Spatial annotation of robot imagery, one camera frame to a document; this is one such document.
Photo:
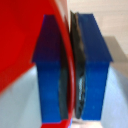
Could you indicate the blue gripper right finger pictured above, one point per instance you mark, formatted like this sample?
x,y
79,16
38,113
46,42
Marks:
x,y
95,76

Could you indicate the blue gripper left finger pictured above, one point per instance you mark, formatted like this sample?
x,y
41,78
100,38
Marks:
x,y
50,73

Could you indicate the red plastic cup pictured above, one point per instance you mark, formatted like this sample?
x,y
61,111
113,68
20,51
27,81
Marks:
x,y
20,36

